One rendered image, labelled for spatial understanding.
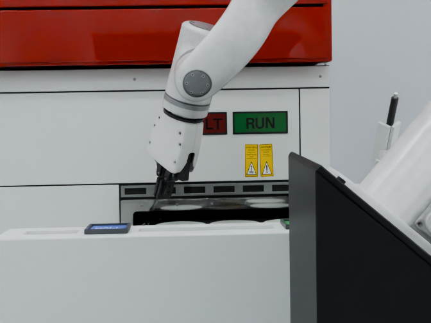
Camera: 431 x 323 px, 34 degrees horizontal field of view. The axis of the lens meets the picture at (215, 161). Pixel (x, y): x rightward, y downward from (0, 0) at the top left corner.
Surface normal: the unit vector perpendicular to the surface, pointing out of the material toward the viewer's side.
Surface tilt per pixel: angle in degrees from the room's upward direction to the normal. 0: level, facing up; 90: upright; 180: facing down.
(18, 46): 90
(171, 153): 91
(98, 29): 90
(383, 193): 60
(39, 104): 90
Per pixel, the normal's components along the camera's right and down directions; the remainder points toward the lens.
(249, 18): 0.53, -0.24
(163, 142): -0.76, 0.05
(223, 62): 0.17, 0.37
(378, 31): 0.04, 0.05
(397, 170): -0.65, -0.50
